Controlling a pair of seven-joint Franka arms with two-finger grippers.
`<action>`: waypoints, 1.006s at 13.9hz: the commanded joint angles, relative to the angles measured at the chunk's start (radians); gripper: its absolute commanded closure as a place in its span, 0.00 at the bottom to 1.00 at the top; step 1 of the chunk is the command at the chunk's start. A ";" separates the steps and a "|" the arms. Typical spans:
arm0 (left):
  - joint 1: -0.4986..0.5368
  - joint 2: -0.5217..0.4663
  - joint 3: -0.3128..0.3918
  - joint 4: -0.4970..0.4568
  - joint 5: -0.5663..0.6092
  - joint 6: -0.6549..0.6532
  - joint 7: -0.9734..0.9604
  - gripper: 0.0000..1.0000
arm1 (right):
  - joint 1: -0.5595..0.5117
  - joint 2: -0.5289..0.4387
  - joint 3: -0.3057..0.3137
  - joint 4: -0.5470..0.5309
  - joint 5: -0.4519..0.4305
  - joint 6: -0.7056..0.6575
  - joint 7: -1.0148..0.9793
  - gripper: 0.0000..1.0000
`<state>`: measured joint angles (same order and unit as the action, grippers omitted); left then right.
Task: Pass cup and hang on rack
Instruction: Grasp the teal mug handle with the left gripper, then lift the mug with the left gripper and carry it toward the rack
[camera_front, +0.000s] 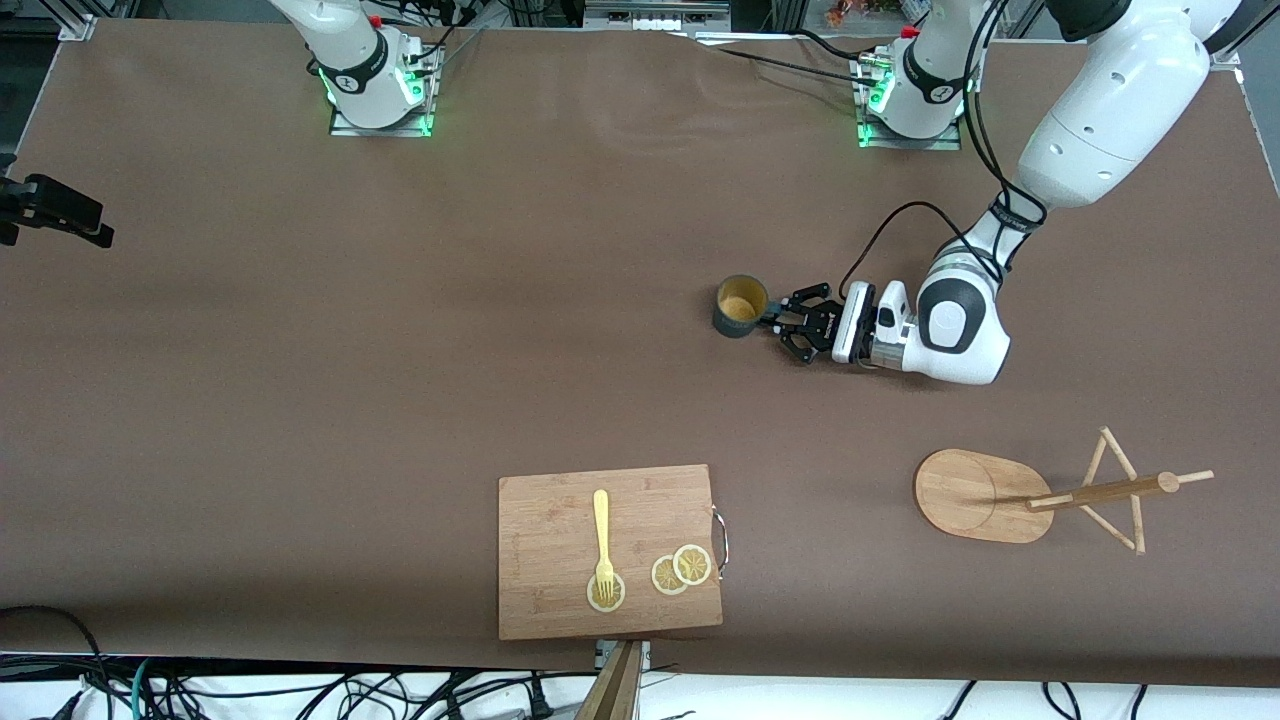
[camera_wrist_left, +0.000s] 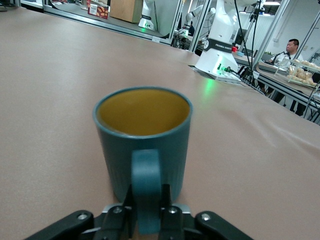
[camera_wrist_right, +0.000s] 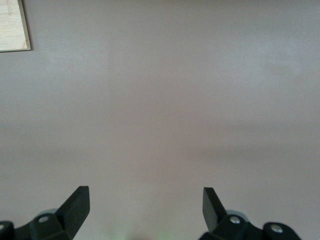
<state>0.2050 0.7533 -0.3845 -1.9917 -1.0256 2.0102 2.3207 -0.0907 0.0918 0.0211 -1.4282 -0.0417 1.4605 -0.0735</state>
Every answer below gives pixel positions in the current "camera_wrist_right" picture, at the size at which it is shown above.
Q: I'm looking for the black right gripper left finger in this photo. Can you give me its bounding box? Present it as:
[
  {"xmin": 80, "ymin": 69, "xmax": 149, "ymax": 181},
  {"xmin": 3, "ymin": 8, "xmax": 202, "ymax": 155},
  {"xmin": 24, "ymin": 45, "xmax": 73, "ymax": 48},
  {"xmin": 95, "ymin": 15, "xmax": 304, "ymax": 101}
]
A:
[{"xmin": 14, "ymin": 185, "xmax": 91, "ymax": 240}]

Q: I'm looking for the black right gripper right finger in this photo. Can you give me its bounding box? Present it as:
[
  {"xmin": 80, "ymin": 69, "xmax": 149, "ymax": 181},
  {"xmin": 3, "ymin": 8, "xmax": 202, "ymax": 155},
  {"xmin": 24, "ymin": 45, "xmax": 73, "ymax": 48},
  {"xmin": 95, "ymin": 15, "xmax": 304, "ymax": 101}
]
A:
[{"xmin": 198, "ymin": 186, "xmax": 265, "ymax": 240}]

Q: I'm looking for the wooden cutting board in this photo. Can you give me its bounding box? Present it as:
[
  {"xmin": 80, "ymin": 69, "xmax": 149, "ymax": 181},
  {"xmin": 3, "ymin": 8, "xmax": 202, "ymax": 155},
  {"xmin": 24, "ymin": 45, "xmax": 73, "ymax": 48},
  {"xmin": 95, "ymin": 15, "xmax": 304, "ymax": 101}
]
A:
[{"xmin": 0, "ymin": 0, "xmax": 32, "ymax": 53}]

